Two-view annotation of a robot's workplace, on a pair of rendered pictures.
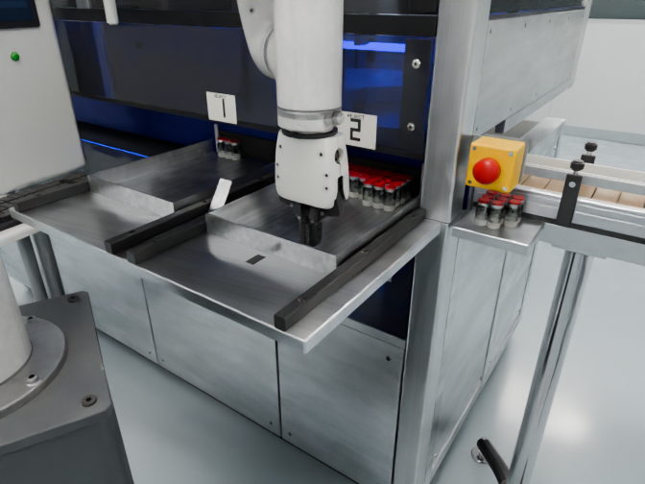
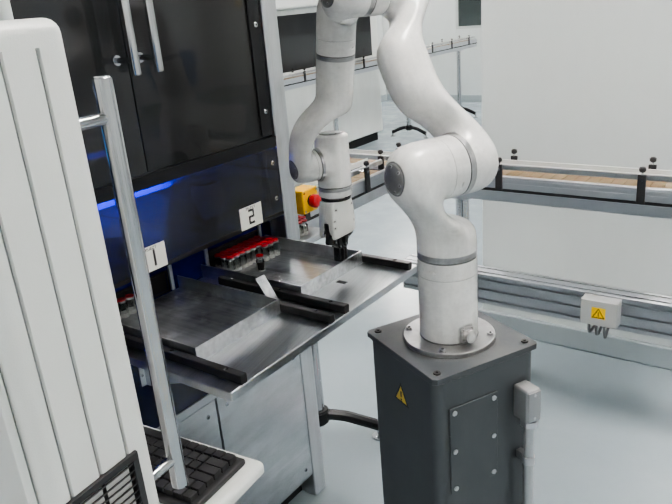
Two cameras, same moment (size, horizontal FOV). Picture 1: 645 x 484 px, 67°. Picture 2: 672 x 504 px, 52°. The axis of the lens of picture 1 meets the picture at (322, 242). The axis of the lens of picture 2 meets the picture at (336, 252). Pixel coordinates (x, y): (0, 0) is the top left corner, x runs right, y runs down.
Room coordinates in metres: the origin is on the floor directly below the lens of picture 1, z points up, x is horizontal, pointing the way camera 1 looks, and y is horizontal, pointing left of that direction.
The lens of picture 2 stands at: (0.58, 1.68, 1.54)
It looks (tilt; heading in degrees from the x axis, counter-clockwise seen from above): 20 degrees down; 273
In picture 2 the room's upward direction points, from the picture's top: 5 degrees counter-clockwise
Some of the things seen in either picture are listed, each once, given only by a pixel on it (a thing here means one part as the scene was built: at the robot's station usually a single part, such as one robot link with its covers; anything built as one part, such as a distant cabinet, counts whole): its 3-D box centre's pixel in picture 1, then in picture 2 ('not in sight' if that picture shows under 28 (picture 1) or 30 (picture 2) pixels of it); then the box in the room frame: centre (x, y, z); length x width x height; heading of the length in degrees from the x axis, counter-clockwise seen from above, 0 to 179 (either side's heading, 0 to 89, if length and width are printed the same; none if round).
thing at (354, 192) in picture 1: (359, 186); (250, 255); (0.90, -0.07, 0.90); 0.18 x 0.02 x 0.05; 55
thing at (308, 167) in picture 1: (310, 162); (337, 214); (0.65, 0.02, 1.03); 0.10 x 0.08 x 0.11; 55
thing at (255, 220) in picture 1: (327, 207); (281, 263); (0.81, -0.01, 0.90); 0.34 x 0.26 x 0.04; 145
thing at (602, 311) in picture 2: not in sight; (600, 311); (-0.19, -0.40, 0.50); 0.12 x 0.05 x 0.09; 145
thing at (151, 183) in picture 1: (196, 173); (186, 313); (1.00, 0.27, 0.90); 0.34 x 0.26 x 0.04; 145
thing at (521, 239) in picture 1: (500, 226); (298, 235); (0.79, -0.32, 0.87); 0.14 x 0.13 x 0.02; 145
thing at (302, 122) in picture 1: (310, 117); (335, 190); (0.65, 0.02, 1.09); 0.09 x 0.08 x 0.03; 55
